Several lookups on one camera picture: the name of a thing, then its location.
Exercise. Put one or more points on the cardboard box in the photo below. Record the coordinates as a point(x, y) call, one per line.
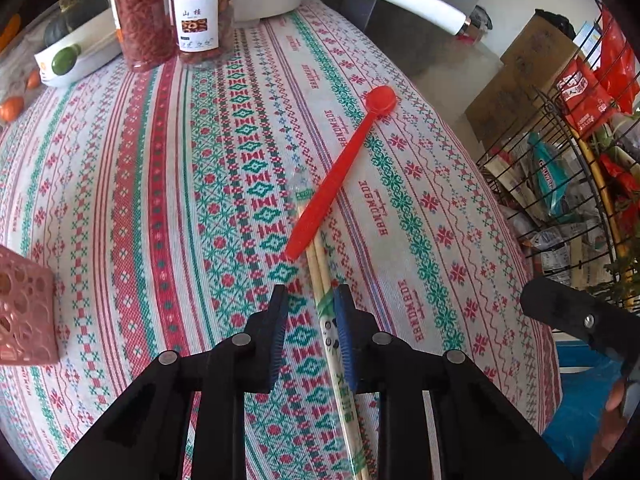
point(529, 65)

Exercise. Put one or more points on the red plastic bag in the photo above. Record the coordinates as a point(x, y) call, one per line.
point(601, 80)

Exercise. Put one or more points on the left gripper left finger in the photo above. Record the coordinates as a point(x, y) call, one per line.
point(186, 405)

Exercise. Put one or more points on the green leafy vegetables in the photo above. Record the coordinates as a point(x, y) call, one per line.
point(623, 289)

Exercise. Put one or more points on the small green lime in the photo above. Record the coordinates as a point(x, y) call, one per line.
point(65, 60)

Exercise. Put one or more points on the pink perforated utensil holder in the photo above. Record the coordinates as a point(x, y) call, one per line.
point(27, 311)

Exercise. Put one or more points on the grey refrigerator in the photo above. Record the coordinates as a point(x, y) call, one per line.
point(411, 32)

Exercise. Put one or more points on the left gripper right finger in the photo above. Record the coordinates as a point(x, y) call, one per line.
point(440, 416)

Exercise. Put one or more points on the dark green squash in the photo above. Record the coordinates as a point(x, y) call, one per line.
point(73, 14)

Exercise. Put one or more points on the hawthorn slice jar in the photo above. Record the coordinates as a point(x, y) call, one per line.
point(205, 31)

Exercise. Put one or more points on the red plastic spoon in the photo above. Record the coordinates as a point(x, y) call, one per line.
point(380, 102)

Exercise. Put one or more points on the patterned tablecloth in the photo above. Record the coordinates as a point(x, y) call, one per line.
point(162, 203)

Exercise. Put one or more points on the panda chopsticks pair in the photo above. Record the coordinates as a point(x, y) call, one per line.
point(322, 289)

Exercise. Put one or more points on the goji berry jar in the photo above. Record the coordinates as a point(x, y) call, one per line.
point(145, 33)

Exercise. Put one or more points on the black wire rack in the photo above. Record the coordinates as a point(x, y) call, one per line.
point(573, 204)

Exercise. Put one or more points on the person hand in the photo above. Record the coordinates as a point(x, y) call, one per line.
point(612, 426)

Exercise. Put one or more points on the white ceramic bowl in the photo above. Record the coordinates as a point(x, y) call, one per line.
point(99, 46)

